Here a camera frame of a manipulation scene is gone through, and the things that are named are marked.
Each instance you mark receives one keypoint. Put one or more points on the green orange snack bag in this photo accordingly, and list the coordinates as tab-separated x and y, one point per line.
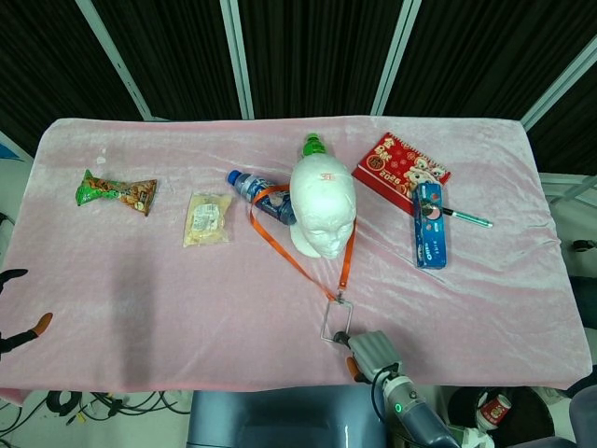
116	191

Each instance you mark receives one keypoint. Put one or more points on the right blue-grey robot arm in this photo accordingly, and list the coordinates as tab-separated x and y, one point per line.
420	420

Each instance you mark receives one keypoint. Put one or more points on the blue Oreo cookie box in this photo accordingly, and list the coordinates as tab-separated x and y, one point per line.
431	238

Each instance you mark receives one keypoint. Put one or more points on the pink velvet tablecloth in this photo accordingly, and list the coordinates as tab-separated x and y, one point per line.
186	140

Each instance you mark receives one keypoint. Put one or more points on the red desk calendar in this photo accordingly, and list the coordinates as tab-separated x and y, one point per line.
387	163

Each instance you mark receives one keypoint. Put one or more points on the blue label water bottle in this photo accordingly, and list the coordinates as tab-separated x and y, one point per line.
247	184

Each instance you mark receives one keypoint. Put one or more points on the green cap bottle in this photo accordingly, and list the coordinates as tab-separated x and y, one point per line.
313	147

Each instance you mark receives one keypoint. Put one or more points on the clear yellowish snack packet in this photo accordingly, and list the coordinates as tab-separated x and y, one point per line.
207	219

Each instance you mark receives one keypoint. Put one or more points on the white partition post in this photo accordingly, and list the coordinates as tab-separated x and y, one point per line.
394	60
116	60
238	60
559	79

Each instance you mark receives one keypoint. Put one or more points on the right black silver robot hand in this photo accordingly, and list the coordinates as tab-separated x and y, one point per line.
373	357

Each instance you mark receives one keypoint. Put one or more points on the white foam mannequin head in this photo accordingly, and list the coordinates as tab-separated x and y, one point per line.
322	200

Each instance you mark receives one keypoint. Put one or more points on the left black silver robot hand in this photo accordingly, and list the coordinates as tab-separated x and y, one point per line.
11	338

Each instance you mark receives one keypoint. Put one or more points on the green black pen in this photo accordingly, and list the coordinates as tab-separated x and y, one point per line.
466	217

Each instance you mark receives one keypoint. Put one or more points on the white blue panel edge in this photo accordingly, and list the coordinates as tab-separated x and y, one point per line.
11	149

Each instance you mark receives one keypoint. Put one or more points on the blue-grey robot torso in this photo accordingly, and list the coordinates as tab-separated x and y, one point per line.
280	415

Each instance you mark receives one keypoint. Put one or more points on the red paper cup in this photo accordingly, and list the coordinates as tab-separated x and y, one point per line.
493	410

